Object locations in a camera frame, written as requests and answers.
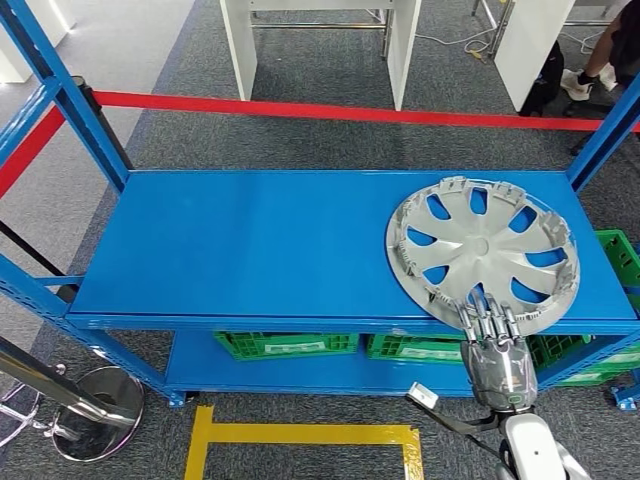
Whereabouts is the person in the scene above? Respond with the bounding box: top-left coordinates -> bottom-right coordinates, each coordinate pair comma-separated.
559,0 -> 640,102

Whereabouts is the black office chair base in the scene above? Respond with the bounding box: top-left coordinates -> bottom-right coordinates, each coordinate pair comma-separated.
561,99 -> 640,157

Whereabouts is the black bag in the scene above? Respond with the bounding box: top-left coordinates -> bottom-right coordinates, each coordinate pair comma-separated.
518,40 -> 565,118

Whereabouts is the chrome stanchion post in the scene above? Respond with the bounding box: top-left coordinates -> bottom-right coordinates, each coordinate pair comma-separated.
0,334 -> 146,465

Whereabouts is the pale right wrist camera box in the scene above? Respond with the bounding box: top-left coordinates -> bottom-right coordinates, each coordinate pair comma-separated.
405,382 -> 440,411

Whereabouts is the long red barrier belt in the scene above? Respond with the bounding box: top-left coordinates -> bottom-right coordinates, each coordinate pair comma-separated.
92,91 -> 640,134

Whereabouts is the black stanchion post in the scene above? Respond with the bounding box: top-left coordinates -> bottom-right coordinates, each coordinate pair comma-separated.
0,220 -> 81,305

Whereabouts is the blue metal shelf rack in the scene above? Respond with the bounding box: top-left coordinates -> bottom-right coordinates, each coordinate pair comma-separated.
604,245 -> 640,413
0,0 -> 640,417

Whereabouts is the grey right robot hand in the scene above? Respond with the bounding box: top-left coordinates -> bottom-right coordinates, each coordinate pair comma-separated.
456,289 -> 539,413

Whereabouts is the short red barrier belt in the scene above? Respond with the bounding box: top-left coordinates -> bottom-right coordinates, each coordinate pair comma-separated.
0,105 -> 67,200

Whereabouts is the silver plastic wheel hubcap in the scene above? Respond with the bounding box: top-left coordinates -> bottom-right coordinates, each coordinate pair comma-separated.
385,175 -> 581,337

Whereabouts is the white floor cable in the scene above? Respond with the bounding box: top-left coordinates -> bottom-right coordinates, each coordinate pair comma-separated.
414,26 -> 496,62

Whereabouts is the white desk panel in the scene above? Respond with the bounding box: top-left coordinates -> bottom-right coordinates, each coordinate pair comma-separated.
469,0 -> 631,113

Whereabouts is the white table with chrome rail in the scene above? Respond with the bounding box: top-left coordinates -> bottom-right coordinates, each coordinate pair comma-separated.
219,0 -> 422,113

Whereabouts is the dark stanchion post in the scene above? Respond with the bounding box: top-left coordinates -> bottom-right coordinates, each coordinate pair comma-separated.
69,76 -> 135,174

